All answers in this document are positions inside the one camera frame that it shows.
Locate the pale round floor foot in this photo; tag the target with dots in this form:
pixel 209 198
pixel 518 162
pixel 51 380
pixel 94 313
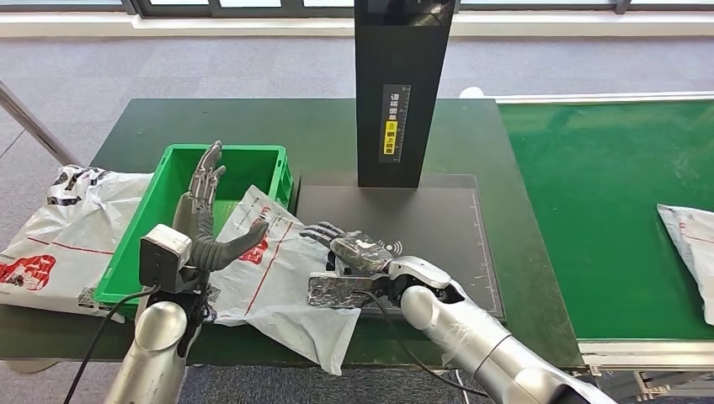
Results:
pixel 28 367

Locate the grey metal pole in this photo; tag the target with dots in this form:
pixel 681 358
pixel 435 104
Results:
pixel 33 125

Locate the green conveyor belt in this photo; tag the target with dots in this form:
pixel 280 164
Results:
pixel 586 195

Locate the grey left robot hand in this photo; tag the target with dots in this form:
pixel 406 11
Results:
pixel 195 214

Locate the white rounded end cap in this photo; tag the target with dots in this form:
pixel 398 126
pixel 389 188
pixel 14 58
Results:
pixel 471 93

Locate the white parcel bag red print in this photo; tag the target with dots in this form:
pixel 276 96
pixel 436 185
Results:
pixel 67 234

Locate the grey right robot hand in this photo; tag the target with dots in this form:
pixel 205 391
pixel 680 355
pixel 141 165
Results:
pixel 357 251

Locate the aluminium conveyor frame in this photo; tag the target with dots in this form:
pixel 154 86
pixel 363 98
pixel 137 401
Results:
pixel 641 354

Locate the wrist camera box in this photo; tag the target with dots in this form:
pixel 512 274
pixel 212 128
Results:
pixel 340 290
pixel 162 256

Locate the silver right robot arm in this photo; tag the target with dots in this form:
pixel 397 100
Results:
pixel 474 340

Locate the white window sill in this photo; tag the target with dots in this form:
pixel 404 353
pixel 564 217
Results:
pixel 223 25

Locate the white parcel bag black logo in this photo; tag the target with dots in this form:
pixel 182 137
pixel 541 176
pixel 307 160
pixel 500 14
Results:
pixel 691 251
pixel 279 290

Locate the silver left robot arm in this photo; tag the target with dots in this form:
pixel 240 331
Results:
pixel 156 346

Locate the dark green table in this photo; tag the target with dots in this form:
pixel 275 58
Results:
pixel 279 122

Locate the black inbound scanner machine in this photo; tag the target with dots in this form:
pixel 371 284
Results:
pixel 401 67

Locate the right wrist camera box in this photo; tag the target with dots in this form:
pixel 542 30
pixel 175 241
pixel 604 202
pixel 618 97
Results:
pixel 340 290

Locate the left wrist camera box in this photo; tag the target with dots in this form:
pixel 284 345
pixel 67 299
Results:
pixel 162 256

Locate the dark window frame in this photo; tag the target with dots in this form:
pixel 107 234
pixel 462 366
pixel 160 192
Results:
pixel 178 11

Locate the green plastic crate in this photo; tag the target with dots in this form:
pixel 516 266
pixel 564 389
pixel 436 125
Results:
pixel 167 184

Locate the ruler label sticker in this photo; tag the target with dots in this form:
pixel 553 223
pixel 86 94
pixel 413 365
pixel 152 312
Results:
pixel 395 122

